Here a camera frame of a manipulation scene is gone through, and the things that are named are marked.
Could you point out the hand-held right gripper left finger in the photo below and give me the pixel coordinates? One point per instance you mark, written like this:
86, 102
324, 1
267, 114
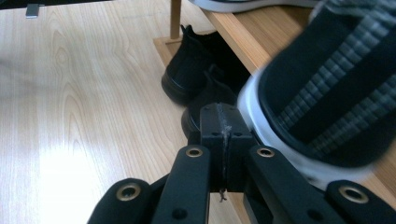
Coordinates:
193, 180

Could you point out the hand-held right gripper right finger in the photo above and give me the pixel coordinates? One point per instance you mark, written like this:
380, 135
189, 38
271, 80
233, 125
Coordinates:
267, 180

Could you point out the wooden rack base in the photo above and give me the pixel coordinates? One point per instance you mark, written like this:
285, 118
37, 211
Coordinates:
249, 37

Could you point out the black ankle boot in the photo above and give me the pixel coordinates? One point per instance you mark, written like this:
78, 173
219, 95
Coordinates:
186, 62
214, 93

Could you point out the small silver metal piece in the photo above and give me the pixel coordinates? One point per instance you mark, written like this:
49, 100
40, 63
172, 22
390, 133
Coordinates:
32, 11

